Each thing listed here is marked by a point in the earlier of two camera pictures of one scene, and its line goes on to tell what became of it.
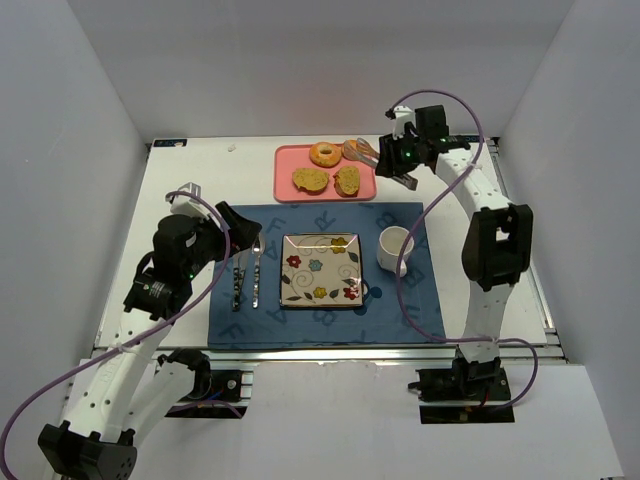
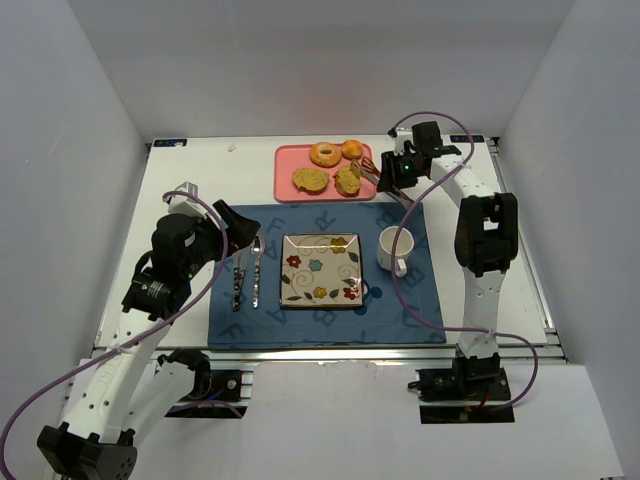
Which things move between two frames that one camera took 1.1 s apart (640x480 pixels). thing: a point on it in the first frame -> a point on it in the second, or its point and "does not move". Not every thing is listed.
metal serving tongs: [353, 149] -> [366, 168]
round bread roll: [351, 149] does not move
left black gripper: [226, 232] does not move
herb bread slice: [347, 181] does not move
